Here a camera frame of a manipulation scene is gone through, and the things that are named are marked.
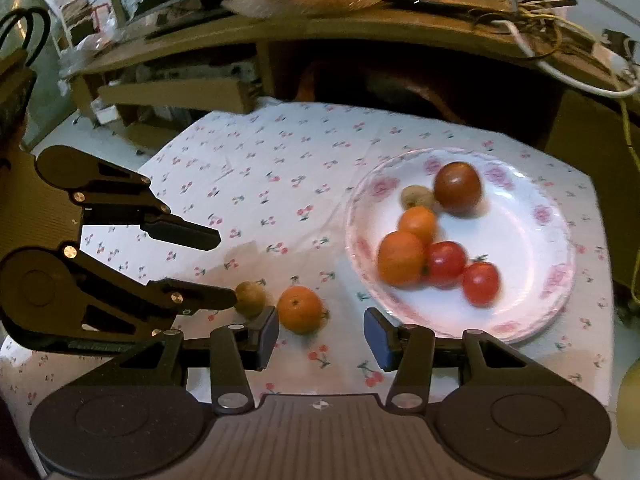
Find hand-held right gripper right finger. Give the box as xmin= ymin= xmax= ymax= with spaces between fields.
xmin=363 ymin=307 xmax=583 ymax=409

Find cherry printed tablecloth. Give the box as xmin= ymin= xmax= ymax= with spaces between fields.
xmin=0 ymin=97 xmax=614 ymax=407

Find large dark red tomato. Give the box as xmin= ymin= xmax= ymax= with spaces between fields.
xmin=433 ymin=161 xmax=484 ymax=217

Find black set-top box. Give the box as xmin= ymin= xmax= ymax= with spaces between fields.
xmin=394 ymin=0 xmax=483 ymax=15

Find orange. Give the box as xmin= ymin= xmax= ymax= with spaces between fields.
xmin=398 ymin=206 xmax=439 ymax=246
xmin=277 ymin=285 xmax=326 ymax=335
xmin=377 ymin=231 xmax=427 ymax=288

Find brown cardboard box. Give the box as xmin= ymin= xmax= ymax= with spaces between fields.
xmin=96 ymin=76 xmax=260 ymax=114

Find pale yellow object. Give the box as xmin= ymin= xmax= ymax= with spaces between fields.
xmin=616 ymin=359 xmax=640 ymax=452

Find brown kiwi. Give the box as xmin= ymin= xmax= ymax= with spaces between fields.
xmin=401 ymin=185 xmax=437 ymax=211
xmin=234 ymin=281 xmax=268 ymax=318

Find yellow cable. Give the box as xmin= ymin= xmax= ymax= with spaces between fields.
xmin=617 ymin=96 xmax=640 ymax=171

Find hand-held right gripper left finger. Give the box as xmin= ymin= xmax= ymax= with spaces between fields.
xmin=65 ymin=305 xmax=280 ymax=414

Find white floral plate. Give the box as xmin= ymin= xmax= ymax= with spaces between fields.
xmin=344 ymin=147 xmax=576 ymax=344

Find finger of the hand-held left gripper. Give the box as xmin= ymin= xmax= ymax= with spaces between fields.
xmin=60 ymin=242 xmax=238 ymax=339
xmin=71 ymin=159 xmax=222 ymax=251

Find white cable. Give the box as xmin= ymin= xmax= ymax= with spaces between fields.
xmin=497 ymin=20 xmax=640 ymax=99

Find wooden television stand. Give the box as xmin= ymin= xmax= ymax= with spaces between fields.
xmin=62 ymin=0 xmax=640 ymax=291

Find black bag handles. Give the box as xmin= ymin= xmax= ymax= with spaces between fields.
xmin=0 ymin=6 xmax=52 ymax=63

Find tangled yellow cables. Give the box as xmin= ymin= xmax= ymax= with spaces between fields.
xmin=400 ymin=0 xmax=598 ymax=63

